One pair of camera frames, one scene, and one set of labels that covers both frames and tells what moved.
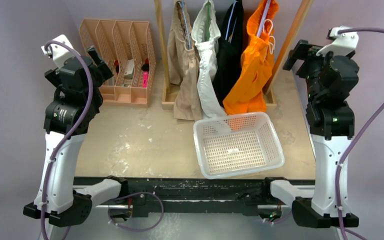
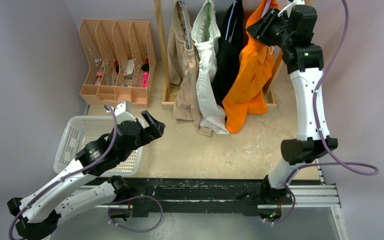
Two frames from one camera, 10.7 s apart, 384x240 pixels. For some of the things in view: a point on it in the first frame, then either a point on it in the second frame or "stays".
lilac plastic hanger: x=264 y=14 stays
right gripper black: x=304 y=52 -> x=261 y=30
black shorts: x=229 y=49 stays
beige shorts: x=183 y=67 stays
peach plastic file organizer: x=127 y=48 stays
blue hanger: x=182 y=4 stays
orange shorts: x=247 y=93 stays
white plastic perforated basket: x=252 y=147 -> x=80 y=130
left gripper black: x=102 y=72 -> x=150 y=133
